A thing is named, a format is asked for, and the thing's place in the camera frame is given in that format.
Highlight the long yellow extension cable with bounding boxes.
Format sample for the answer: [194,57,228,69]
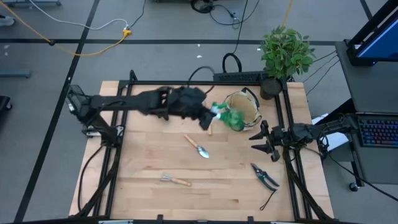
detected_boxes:
[0,1,132,57]

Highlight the black computer keyboard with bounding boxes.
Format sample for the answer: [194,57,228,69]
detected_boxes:
[357,113,398,149]

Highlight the hand rake wooden handle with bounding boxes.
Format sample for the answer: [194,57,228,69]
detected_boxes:
[160,173,192,187]

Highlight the black wire mesh basket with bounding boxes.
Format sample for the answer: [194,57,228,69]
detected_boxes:
[65,84,86,108]

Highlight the grey furniture bar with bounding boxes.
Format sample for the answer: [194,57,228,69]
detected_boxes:
[2,0,62,7]

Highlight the black chair base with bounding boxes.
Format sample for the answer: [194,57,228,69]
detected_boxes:
[0,95,13,112]

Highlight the white paper sheet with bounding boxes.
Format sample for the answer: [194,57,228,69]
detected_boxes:
[312,113,349,152]

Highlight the trowel with wooden handle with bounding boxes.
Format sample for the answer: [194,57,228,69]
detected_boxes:
[183,133,210,159]

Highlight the thin black floor cable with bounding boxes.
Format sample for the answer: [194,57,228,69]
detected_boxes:
[129,0,147,29]

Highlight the grey furniture foot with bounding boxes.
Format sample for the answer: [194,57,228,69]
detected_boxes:
[0,69,31,78]

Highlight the white cable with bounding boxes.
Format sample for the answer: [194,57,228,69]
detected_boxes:
[29,0,129,31]

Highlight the black metal table frame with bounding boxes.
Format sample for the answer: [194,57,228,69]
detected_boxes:
[74,70,335,223]

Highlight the black power strip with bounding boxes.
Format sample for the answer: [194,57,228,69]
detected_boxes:
[213,70,270,83]

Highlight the short yellow cable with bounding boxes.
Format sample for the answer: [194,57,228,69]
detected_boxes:
[282,0,295,27]

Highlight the black looped floor cable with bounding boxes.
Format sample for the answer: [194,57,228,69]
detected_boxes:
[221,0,249,74]

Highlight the black cable beside table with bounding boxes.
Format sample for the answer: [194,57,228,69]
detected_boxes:
[76,144,105,212]

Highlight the black cable under desk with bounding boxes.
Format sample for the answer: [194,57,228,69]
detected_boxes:
[323,149,398,203]

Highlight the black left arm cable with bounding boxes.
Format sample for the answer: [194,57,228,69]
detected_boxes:
[187,65,215,95]

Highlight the thin black desk cable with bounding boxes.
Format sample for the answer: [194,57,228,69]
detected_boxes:
[306,59,340,96]
[312,49,338,63]
[303,55,339,83]

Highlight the tan gardening bag green trim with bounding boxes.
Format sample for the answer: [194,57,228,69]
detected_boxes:
[223,86,262,132]

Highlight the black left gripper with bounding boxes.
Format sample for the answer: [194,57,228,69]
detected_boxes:
[169,86,216,131]

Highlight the monitor with blue screen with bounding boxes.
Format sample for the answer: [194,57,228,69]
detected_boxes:
[346,0,398,67]

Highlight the black cable coil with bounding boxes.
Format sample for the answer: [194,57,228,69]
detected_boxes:
[190,0,241,29]

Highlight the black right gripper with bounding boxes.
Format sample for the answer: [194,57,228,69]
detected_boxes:
[248,120,295,162]

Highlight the green pruning shears with strap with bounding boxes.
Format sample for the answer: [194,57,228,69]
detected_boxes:
[250,162,280,212]

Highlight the grey desk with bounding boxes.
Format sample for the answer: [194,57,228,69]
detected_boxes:
[335,40,398,184]

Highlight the green potted plant black pot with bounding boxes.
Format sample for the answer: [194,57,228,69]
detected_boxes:
[259,25,315,101]

